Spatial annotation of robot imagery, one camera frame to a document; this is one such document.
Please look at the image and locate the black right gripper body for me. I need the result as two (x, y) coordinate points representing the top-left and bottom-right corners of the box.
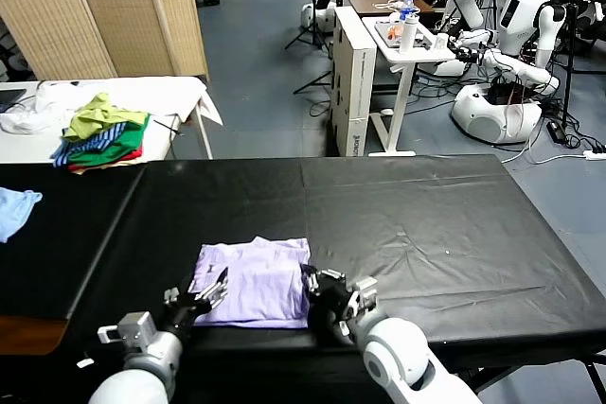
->
(310, 278), (354, 327)

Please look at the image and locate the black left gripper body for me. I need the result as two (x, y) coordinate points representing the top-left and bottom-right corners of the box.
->
(163, 292), (212, 339)

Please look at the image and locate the lavender t-shirt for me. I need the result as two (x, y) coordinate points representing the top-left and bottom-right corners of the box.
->
(188, 236), (312, 329)

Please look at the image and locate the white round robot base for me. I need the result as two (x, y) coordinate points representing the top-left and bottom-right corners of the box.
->
(301, 1), (337, 31)

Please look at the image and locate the red garment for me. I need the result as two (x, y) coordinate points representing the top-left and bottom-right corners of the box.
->
(68, 148), (144, 172)

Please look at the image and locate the cream garment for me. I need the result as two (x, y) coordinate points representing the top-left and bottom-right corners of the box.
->
(70, 157), (148, 176)

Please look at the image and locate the blue striped garment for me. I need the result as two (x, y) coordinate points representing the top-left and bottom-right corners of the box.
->
(50, 122), (129, 167)

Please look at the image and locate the light blue garment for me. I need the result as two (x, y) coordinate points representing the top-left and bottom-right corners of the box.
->
(0, 186), (44, 243)

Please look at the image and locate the tall white cardboard box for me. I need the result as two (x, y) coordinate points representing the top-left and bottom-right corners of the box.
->
(330, 6), (378, 158)

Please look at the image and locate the lime green garment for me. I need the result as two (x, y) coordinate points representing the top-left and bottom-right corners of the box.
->
(63, 91), (151, 140)

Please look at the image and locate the white standing desk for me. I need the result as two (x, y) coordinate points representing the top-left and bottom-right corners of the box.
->
(362, 15), (458, 158)

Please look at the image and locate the white cloth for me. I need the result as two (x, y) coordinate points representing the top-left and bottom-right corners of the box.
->
(0, 76), (223, 135)

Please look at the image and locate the white side table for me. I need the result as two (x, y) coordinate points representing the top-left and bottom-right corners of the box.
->
(0, 76), (214, 164)

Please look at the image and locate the grey tray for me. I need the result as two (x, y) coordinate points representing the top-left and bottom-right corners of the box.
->
(374, 20), (430, 49)

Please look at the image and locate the white tumbler bottle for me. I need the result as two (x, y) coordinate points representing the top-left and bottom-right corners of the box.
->
(399, 13), (420, 56)

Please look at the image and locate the dark laptop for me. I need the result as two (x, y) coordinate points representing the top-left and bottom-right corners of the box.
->
(0, 89), (28, 114)

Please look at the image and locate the black tripod stand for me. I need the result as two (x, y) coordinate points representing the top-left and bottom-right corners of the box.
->
(285, 0), (332, 50)

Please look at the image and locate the bamboo folding screen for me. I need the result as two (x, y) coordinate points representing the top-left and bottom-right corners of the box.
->
(0, 0), (209, 81)

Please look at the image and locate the black light stand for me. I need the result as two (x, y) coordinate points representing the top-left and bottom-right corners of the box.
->
(561, 1), (583, 131)

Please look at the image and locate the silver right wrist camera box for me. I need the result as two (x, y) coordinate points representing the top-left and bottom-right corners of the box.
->
(345, 275), (380, 318)

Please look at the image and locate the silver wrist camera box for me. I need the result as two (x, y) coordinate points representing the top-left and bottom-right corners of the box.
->
(97, 311), (157, 346)
(345, 275), (380, 318)

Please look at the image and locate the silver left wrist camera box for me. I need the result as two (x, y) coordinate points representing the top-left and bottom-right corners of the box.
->
(97, 311), (157, 346)

